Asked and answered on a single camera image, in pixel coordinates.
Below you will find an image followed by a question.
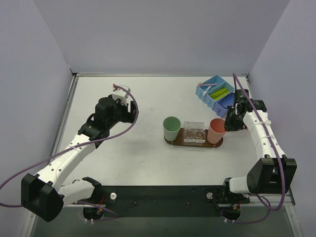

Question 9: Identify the orange plastic cup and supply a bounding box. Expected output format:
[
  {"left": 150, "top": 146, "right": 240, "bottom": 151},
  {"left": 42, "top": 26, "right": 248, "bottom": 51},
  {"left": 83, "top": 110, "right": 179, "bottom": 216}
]
[{"left": 207, "top": 118, "right": 226, "bottom": 144}]

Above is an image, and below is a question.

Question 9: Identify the green toothpaste tube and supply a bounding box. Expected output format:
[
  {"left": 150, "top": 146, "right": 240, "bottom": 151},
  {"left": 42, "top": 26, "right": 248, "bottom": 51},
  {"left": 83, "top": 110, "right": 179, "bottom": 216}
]
[
  {"left": 210, "top": 88, "right": 227, "bottom": 98},
  {"left": 214, "top": 91, "right": 229, "bottom": 101}
]

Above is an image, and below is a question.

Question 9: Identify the clear textured plastic holder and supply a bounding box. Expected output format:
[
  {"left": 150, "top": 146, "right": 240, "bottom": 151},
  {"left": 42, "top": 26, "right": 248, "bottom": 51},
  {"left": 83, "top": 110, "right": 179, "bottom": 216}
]
[{"left": 183, "top": 121, "right": 206, "bottom": 146}]

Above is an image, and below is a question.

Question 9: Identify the green plastic cup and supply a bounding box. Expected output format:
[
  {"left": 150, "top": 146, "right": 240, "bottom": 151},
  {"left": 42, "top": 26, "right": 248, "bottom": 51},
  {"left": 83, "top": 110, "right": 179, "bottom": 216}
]
[{"left": 163, "top": 117, "right": 181, "bottom": 142}]

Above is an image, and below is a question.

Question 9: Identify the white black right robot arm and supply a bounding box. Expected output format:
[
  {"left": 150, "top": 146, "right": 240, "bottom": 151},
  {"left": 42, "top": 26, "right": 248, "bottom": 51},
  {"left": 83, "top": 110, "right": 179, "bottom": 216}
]
[{"left": 225, "top": 89, "right": 297, "bottom": 195}]

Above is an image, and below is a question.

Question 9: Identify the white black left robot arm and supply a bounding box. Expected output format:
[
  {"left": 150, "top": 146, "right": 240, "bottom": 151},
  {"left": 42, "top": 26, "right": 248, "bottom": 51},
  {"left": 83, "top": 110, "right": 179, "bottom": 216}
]
[{"left": 21, "top": 96, "right": 139, "bottom": 222}]

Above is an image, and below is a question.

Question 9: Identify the pink white toothbrush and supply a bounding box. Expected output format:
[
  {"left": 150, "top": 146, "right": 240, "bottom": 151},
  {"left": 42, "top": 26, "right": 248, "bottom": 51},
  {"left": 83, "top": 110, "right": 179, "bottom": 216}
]
[{"left": 197, "top": 83, "right": 217, "bottom": 87}]

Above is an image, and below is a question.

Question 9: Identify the brown wooden oval tray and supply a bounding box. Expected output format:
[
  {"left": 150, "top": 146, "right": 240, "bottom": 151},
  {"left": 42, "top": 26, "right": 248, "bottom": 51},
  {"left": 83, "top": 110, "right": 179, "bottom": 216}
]
[{"left": 164, "top": 128, "right": 224, "bottom": 148}]

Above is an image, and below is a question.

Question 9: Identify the blue plastic organizer box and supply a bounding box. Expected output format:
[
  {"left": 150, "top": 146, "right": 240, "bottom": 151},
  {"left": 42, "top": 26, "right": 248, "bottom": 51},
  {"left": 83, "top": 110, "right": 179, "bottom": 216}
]
[{"left": 196, "top": 75, "right": 235, "bottom": 118}]

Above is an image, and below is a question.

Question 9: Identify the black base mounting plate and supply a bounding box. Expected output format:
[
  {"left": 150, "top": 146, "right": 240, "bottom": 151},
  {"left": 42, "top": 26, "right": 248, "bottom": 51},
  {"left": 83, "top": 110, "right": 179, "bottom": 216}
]
[{"left": 86, "top": 185, "right": 250, "bottom": 217}]

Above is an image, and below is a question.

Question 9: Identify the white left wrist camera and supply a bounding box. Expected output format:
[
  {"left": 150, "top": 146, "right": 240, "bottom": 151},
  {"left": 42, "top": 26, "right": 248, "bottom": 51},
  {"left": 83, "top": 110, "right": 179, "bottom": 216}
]
[{"left": 112, "top": 88, "right": 129, "bottom": 106}]

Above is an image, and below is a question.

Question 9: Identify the aluminium table edge rail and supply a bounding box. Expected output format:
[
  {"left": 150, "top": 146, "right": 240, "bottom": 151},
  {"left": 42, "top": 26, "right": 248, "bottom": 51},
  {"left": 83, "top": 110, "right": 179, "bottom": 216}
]
[{"left": 47, "top": 74, "right": 79, "bottom": 164}]

